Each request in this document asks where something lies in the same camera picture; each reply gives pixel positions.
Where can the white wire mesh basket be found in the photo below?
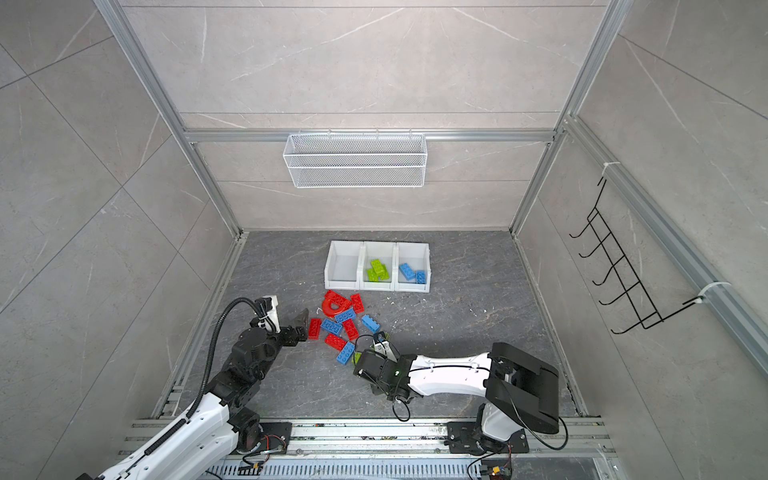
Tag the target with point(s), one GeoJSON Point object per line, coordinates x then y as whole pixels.
{"type": "Point", "coordinates": [361, 160]}

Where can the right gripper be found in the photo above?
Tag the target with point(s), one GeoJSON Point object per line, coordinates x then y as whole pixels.
{"type": "Point", "coordinates": [378, 391]}

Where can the aluminium rail front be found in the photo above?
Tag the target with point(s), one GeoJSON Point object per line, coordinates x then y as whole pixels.
{"type": "Point", "coordinates": [577, 437]}

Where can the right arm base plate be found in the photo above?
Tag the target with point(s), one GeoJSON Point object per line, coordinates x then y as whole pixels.
{"type": "Point", "coordinates": [467, 438]}

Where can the white middle bin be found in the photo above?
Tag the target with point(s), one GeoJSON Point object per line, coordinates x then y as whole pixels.
{"type": "Point", "coordinates": [384, 253]}

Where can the red lego brick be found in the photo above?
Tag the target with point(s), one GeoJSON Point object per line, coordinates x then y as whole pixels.
{"type": "Point", "coordinates": [357, 303]}
{"type": "Point", "coordinates": [335, 342]}
{"type": "Point", "coordinates": [350, 329]}
{"type": "Point", "coordinates": [314, 328]}

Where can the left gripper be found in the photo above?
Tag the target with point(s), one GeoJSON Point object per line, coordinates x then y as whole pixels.
{"type": "Point", "coordinates": [299, 327]}

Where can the white bin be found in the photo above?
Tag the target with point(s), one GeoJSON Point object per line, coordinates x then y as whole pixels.
{"type": "Point", "coordinates": [342, 265]}
{"type": "Point", "coordinates": [384, 253]}
{"type": "Point", "coordinates": [417, 255]}

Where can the white right bin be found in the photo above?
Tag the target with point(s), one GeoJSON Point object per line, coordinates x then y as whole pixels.
{"type": "Point", "coordinates": [417, 255]}

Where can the red lego brick top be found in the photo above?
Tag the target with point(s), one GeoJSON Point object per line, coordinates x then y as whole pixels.
{"type": "Point", "coordinates": [357, 303]}

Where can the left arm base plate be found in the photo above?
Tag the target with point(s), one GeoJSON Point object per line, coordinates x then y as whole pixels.
{"type": "Point", "coordinates": [267, 438]}

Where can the black wire hook rack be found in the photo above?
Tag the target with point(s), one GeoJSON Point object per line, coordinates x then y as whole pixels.
{"type": "Point", "coordinates": [621, 269]}

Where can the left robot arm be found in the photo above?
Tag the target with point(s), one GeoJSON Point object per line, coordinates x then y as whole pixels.
{"type": "Point", "coordinates": [218, 421]}

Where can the white left bin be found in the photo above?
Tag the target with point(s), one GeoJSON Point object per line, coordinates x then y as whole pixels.
{"type": "Point", "coordinates": [342, 265]}

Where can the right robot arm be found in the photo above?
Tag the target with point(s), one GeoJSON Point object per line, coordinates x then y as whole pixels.
{"type": "Point", "coordinates": [520, 390]}

